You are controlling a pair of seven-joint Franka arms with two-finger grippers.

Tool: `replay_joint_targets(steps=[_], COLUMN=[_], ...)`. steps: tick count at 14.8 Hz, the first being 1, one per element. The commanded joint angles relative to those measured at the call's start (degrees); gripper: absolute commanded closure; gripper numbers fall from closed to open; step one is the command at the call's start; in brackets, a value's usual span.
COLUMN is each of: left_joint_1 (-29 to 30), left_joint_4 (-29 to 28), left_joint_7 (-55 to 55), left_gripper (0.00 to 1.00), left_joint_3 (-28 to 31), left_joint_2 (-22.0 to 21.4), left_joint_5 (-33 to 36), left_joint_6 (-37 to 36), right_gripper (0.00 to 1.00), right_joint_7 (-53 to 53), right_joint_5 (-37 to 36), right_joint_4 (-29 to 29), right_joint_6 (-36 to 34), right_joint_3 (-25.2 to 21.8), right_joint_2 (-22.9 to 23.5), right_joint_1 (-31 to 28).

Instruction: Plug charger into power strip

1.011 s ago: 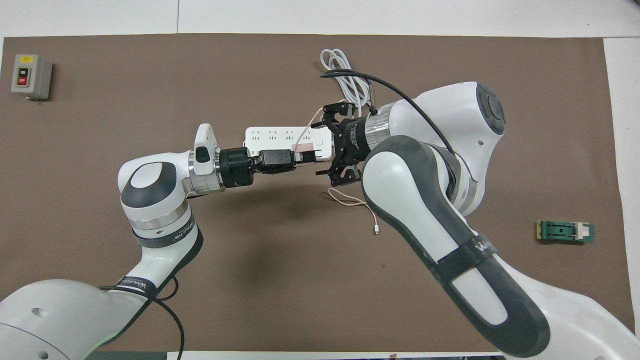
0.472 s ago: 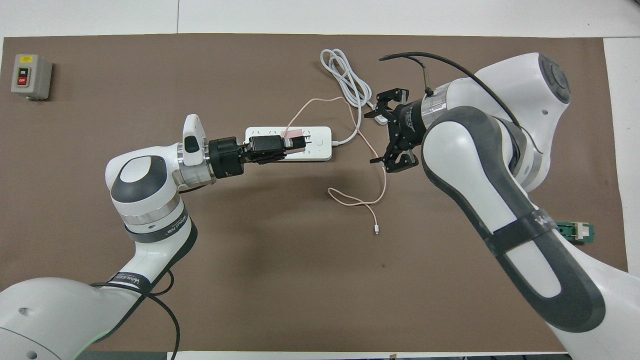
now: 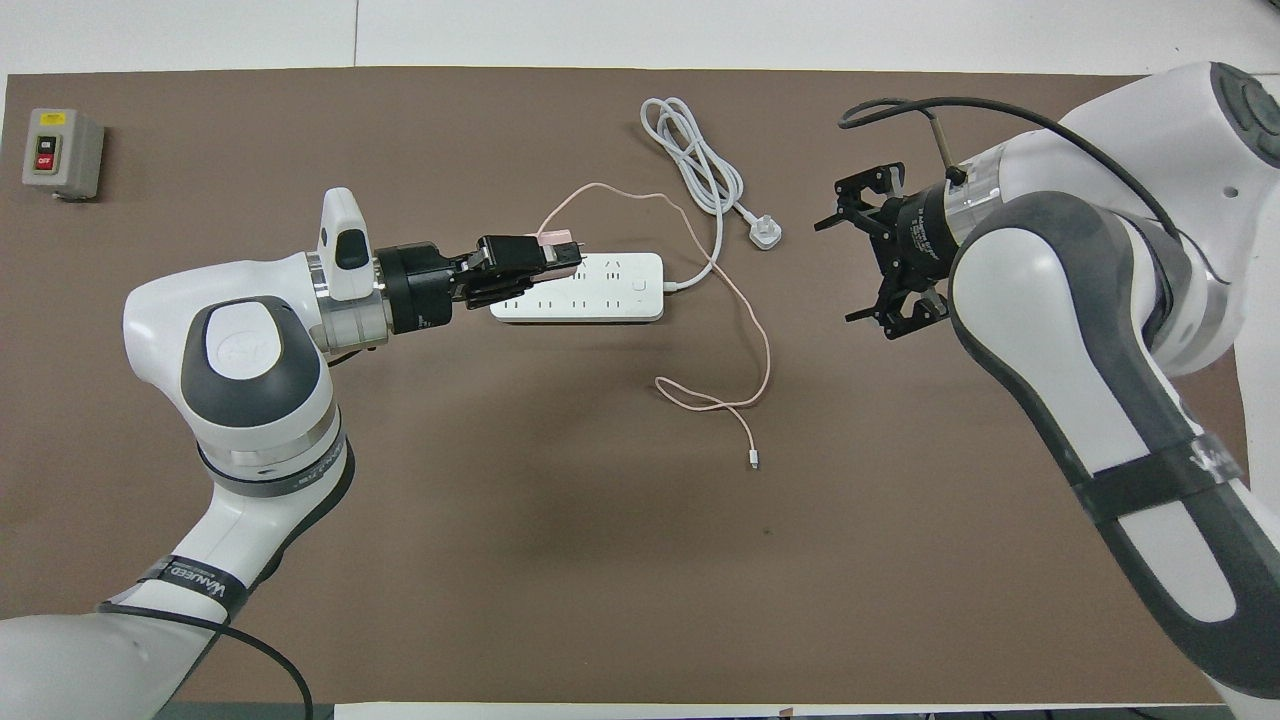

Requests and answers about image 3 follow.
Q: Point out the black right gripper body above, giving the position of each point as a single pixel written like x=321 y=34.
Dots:
x=915 y=240

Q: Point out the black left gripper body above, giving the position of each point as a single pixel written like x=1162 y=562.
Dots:
x=420 y=290

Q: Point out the pink charger adapter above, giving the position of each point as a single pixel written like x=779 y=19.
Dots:
x=555 y=237

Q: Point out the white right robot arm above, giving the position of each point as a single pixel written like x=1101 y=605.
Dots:
x=1050 y=300

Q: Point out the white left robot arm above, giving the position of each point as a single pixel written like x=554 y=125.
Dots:
x=250 y=350

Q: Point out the white power strip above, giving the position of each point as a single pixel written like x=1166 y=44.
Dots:
x=620 y=290

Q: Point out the brown table mat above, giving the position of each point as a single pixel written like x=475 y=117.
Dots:
x=600 y=600

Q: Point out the grey push-button switch box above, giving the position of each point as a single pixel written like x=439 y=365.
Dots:
x=75 y=150

